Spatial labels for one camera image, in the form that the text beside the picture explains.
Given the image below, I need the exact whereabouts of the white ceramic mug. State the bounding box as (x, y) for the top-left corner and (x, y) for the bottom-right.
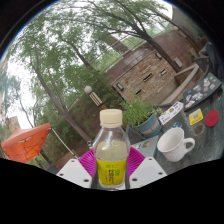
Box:
(156, 126), (196, 163)

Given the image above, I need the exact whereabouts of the colourful blue sticker card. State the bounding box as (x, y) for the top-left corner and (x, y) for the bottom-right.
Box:
(171, 121), (184, 130)

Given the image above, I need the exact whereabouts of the black backpack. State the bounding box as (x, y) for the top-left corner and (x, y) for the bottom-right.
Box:
(203, 41), (224, 81)

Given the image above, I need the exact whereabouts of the globe-topped wooden lamp post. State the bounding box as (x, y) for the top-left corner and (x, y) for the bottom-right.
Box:
(83, 85), (110, 112)

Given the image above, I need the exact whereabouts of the dark-trunked tree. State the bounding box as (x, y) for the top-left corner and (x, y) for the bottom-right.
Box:
(83, 0), (188, 73)

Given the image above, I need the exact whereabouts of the white wall box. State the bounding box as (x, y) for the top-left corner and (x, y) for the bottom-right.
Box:
(173, 56), (184, 69)

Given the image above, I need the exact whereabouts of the silver laptop with stickers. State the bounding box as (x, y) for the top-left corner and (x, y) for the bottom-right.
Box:
(130, 135), (161, 159)

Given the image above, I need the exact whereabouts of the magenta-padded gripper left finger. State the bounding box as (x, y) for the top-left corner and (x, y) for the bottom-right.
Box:
(56, 147), (98, 190)

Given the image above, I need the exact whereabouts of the grey-trunked leaning tree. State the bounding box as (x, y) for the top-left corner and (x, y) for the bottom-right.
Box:
(13, 19), (98, 144)

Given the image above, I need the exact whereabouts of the green plant in teal pot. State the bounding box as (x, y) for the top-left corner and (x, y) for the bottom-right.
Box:
(119, 97), (164, 140)

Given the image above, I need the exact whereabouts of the white sticker sheet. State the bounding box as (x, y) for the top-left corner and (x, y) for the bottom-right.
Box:
(158, 101), (185, 126)

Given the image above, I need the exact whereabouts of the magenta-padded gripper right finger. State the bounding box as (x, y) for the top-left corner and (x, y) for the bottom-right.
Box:
(125, 146), (168, 190)

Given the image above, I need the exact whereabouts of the small yellow card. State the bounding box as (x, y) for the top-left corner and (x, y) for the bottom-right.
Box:
(188, 107), (205, 127)

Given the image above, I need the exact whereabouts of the yellow-labelled clear drink bottle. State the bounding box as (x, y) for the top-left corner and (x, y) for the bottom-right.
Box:
(92, 108), (131, 191)

